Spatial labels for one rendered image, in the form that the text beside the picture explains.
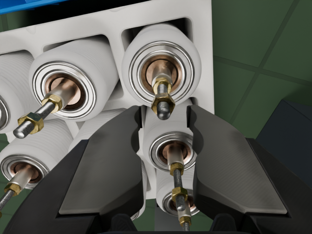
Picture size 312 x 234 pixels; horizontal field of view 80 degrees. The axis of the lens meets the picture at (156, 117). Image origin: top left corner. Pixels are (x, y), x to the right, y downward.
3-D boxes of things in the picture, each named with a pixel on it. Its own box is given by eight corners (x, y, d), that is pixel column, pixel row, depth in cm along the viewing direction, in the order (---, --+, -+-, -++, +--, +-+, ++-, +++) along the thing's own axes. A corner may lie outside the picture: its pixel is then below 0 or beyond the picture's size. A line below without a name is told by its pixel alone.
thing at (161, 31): (178, 74, 40) (190, 116, 24) (133, 66, 39) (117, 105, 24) (189, 25, 35) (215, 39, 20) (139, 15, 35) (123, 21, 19)
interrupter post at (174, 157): (170, 159, 29) (172, 176, 26) (163, 148, 28) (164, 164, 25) (185, 153, 28) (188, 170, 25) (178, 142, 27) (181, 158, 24)
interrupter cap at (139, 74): (184, 107, 24) (185, 110, 24) (126, 98, 24) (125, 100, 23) (202, 47, 20) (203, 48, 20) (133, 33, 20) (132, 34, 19)
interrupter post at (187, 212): (182, 195, 33) (184, 213, 30) (192, 200, 33) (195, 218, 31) (173, 202, 34) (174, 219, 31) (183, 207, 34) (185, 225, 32)
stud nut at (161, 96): (152, 113, 16) (152, 118, 15) (149, 94, 15) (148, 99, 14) (175, 109, 16) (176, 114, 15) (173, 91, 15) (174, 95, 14)
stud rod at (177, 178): (173, 162, 27) (178, 212, 20) (170, 158, 26) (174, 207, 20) (179, 160, 26) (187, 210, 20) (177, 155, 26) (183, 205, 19)
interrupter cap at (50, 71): (108, 85, 23) (107, 87, 22) (81, 126, 26) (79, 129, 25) (48, 45, 20) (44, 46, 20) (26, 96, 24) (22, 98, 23)
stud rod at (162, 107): (158, 85, 20) (157, 121, 14) (156, 76, 20) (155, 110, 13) (166, 84, 20) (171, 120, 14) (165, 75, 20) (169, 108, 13)
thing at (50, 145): (99, 113, 45) (68, 169, 29) (80, 138, 49) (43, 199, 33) (62, 89, 42) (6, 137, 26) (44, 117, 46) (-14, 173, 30)
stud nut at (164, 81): (153, 94, 19) (153, 98, 19) (151, 79, 18) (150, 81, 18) (172, 92, 19) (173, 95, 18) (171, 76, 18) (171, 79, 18)
